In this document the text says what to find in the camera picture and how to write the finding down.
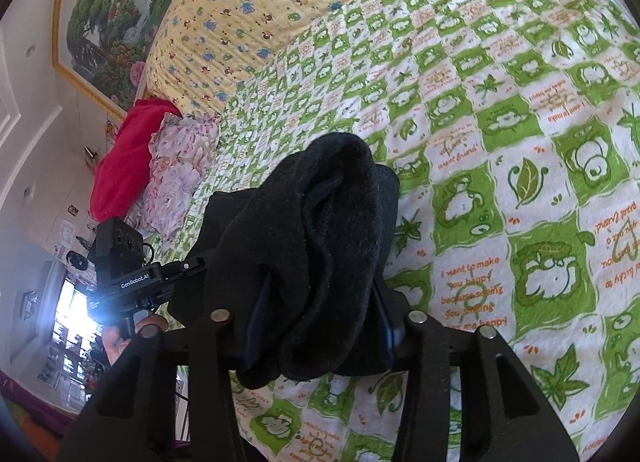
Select pink floral pillow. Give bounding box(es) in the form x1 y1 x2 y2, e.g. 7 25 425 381
126 114 219 240

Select purple cloth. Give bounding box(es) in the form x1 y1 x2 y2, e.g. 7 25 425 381
0 372 75 437

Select framed landscape painting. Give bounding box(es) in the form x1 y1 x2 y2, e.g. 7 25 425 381
52 0 172 119

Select green white checkered bedsheet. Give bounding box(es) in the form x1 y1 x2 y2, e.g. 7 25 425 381
172 0 639 460

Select yellow cartoon print quilt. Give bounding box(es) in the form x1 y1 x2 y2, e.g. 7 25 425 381
145 0 350 114

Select black pants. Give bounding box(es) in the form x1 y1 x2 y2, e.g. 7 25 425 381
168 133 399 388

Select person's left hand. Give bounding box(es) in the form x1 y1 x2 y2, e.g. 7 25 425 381
101 315 168 366

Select red fleece blanket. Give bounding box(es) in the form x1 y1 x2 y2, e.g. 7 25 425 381
89 98 181 223

